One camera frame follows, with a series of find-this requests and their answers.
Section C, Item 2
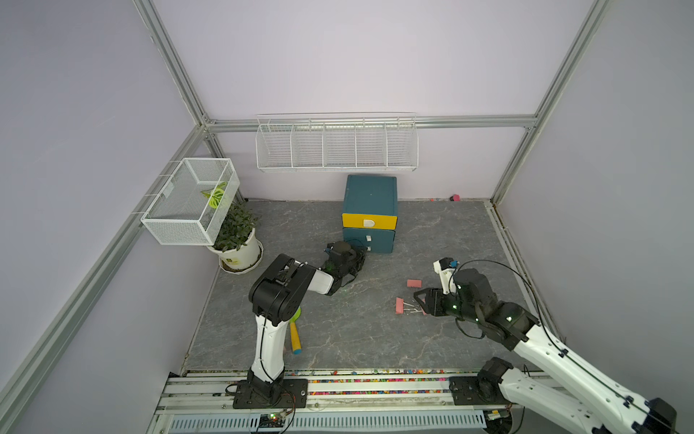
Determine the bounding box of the teal bottom drawer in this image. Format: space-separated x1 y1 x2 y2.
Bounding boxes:
357 242 393 254

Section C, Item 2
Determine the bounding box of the teal drawer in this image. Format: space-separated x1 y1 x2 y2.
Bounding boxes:
357 242 393 254
343 228 395 244

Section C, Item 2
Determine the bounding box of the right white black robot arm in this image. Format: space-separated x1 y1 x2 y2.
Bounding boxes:
414 258 677 433

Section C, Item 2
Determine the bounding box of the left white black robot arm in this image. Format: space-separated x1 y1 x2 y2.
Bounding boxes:
248 242 367 397

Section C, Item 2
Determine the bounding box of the teal drawer cabinet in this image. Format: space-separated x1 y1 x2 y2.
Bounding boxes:
342 175 399 246

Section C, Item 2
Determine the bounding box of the green toy shovel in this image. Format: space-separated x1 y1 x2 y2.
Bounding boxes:
289 307 302 354

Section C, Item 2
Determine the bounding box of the potted green plant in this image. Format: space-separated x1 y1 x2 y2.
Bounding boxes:
208 203 263 275

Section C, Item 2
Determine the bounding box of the white mesh basket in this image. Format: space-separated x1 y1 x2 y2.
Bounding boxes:
141 157 240 246

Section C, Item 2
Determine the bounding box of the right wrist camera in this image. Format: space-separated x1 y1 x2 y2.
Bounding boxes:
433 258 458 295

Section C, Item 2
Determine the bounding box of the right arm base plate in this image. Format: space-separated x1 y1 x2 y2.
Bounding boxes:
449 375 514 406

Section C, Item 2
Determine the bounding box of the white wire wall shelf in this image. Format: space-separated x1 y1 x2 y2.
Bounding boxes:
255 113 419 172

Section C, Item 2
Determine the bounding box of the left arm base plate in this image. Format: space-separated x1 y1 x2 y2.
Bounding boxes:
232 379 308 410

